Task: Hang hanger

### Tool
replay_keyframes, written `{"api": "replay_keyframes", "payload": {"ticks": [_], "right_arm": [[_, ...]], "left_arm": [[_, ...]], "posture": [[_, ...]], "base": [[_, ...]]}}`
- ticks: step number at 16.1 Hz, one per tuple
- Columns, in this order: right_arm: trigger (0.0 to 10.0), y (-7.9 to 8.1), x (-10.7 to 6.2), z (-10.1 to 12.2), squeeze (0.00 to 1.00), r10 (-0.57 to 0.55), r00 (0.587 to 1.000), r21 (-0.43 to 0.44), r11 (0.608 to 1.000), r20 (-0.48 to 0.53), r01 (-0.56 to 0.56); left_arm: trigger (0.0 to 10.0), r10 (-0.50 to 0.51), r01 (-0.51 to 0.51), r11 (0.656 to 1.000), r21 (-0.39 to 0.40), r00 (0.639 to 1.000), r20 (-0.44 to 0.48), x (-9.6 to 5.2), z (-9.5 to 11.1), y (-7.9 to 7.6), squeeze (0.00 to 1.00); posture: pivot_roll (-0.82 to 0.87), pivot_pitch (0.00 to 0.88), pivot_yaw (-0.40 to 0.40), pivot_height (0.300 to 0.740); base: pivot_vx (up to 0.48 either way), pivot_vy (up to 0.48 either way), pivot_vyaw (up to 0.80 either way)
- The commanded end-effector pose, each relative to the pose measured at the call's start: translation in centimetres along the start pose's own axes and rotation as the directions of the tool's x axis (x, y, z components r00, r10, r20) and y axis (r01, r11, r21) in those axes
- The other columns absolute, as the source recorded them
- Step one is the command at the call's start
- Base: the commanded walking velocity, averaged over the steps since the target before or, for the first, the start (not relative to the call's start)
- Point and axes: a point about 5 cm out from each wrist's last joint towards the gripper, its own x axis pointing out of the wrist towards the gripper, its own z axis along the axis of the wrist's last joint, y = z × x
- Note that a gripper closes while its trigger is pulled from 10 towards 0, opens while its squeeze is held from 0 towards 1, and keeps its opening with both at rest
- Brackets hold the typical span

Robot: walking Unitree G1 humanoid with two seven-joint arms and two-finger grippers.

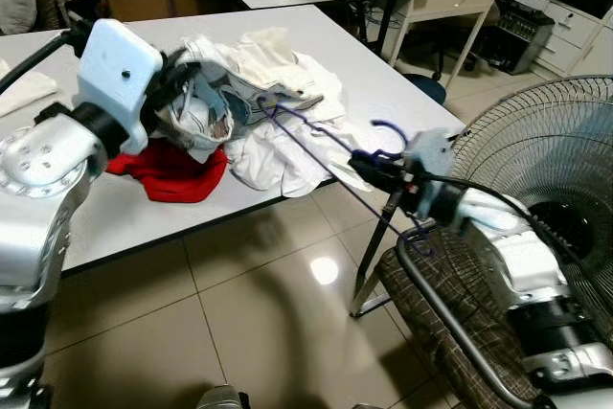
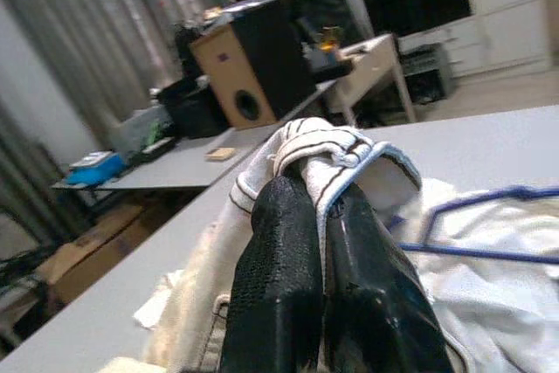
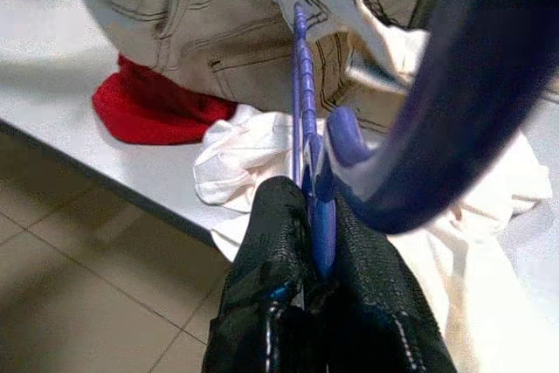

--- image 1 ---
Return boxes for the blue round stool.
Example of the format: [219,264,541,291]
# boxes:
[401,73,448,106]

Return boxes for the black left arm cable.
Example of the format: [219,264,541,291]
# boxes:
[0,30,93,96]

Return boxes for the white cloth garment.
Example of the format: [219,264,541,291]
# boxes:
[225,27,386,198]

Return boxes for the purple wire hanger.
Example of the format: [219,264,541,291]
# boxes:
[253,93,438,258]

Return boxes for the black carry bag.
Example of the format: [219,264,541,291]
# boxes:
[473,0,557,76]

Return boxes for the white table with black legs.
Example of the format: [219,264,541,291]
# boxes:
[0,4,466,275]

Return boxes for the brown plaid chair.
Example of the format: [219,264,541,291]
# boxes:
[349,221,613,409]

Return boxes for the red garment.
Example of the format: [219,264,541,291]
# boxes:
[105,138,230,205]

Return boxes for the metal grille standing fan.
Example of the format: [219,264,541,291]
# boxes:
[448,75,613,335]

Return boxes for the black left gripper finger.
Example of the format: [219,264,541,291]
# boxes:
[157,93,196,130]
[167,51,206,82]

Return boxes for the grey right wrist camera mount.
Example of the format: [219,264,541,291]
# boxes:
[402,126,460,187]

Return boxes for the white stitched jeans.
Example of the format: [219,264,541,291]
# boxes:
[153,33,328,164]

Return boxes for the white drawer cabinet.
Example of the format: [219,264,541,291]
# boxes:
[517,0,613,80]

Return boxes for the folded white cloth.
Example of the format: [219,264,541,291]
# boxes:
[0,58,59,119]

